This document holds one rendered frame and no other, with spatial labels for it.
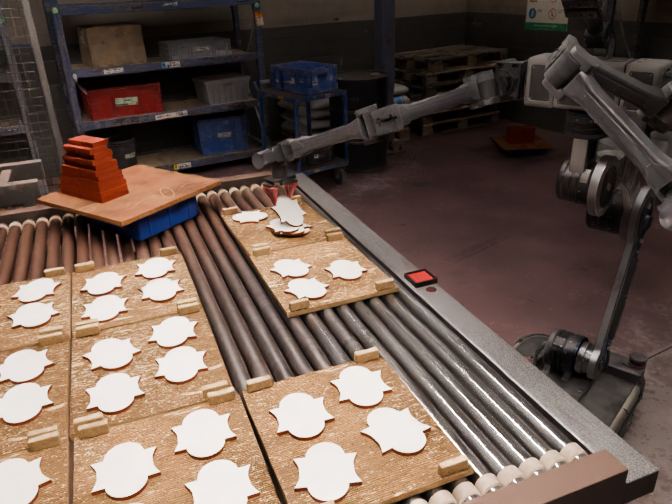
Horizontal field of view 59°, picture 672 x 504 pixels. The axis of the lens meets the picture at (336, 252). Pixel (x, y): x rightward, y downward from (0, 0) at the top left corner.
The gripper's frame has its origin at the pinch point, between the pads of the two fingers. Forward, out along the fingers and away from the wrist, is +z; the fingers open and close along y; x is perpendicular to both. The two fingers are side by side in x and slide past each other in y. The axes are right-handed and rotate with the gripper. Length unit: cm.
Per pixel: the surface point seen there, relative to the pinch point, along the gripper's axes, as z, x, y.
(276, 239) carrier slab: 10.9, -6.3, -8.6
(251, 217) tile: 9.6, 15.6, -3.6
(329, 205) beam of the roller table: 12.9, 8.6, 30.7
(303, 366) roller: 13, -69, -50
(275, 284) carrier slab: 11.2, -32.8, -29.8
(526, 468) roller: 14, -125, -41
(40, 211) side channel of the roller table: 9, 88, -58
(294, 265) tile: 10.2, -28.7, -18.7
